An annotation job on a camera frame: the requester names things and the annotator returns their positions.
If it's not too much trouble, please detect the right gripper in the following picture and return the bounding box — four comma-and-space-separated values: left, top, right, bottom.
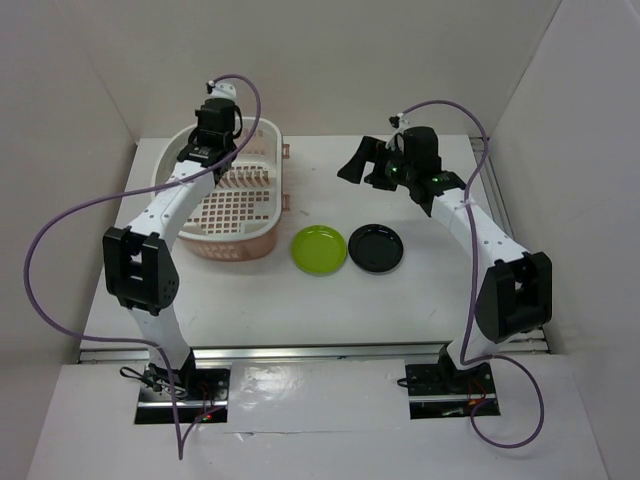
337, 136, 416, 192

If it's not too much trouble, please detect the black plate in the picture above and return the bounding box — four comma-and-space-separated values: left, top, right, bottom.
347, 224, 404, 275

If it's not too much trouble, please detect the green plastic plate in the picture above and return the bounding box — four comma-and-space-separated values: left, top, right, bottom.
290, 225, 347, 276

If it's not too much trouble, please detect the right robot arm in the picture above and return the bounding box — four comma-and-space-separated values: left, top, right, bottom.
337, 127, 552, 392

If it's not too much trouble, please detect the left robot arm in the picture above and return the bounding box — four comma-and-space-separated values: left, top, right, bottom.
103, 98, 242, 399

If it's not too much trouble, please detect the white slotted dish rack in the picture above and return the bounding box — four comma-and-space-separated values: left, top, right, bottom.
151, 117, 285, 249

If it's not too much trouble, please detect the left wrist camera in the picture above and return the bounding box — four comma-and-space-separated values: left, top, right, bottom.
206, 80, 237, 101

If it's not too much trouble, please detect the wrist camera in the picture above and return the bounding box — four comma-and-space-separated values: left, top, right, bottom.
206, 80, 237, 101
387, 112, 409, 149

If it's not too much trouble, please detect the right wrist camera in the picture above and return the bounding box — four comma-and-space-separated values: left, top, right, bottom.
387, 112, 409, 149

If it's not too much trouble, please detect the right side aluminium rail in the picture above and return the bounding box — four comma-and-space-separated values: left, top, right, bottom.
479, 156, 514, 239

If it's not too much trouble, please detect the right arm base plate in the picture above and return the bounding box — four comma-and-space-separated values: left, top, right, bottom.
396, 364, 500, 420

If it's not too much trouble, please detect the aluminium table rail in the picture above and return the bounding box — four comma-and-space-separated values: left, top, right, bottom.
77, 342, 551, 364

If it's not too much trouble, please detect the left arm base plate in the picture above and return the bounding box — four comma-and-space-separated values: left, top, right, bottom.
119, 367, 231, 425

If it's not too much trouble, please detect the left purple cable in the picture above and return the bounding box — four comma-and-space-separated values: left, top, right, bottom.
23, 73, 264, 460

